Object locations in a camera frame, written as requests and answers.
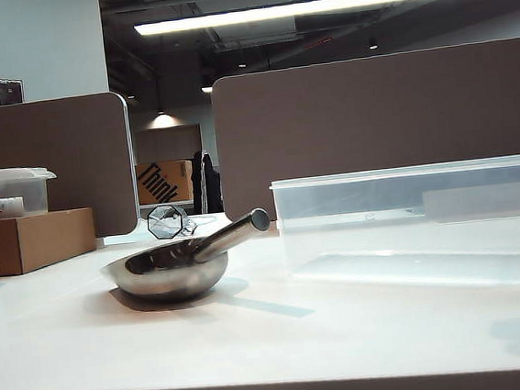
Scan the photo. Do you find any white bottle with label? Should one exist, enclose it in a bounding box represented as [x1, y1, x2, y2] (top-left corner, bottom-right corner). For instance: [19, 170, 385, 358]
[0, 195, 27, 219]

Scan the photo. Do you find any distant brown office partition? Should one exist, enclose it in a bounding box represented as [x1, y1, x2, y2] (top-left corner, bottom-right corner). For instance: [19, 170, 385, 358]
[133, 122, 204, 166]

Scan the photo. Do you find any cardboard box printed Think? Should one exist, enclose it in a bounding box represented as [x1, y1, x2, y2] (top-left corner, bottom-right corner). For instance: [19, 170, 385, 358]
[135, 158, 196, 206]

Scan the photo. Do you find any black hanging jacket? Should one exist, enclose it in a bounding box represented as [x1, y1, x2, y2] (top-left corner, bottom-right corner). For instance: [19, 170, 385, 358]
[188, 148, 225, 215]

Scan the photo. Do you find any grey wall switch panel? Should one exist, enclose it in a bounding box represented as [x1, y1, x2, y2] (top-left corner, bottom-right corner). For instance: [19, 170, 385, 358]
[0, 76, 26, 106]

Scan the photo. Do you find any small lidded clear plastic box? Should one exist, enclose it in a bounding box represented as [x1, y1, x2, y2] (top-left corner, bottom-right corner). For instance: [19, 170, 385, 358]
[0, 162, 61, 219]

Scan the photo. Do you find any plain brown cardboard box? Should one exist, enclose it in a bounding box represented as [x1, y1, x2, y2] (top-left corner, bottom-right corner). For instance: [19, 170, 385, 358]
[0, 206, 99, 278]

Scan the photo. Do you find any white pendant lamp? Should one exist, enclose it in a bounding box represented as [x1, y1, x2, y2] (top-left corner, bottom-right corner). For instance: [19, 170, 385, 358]
[150, 112, 181, 128]

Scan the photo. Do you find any metal ice scoop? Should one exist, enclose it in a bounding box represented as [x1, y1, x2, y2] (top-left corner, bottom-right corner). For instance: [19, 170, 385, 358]
[95, 206, 279, 310]

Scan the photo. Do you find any wide brown desk partition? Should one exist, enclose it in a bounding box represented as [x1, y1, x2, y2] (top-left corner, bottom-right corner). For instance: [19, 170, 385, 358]
[208, 37, 520, 227]

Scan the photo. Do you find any long ceiling light strip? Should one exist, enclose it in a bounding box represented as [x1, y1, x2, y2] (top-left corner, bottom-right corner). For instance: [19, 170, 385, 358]
[131, 0, 519, 38]

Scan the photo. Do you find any transparent plastic storage container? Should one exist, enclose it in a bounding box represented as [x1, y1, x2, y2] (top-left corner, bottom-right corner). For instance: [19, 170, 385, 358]
[268, 154, 520, 312]

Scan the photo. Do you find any brown desk partition silver trim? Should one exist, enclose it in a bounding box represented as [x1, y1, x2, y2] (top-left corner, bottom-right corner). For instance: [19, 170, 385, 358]
[0, 89, 141, 249]

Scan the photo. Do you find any octagonal clear glass jar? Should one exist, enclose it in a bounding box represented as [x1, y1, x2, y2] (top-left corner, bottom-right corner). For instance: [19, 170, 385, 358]
[145, 201, 200, 242]

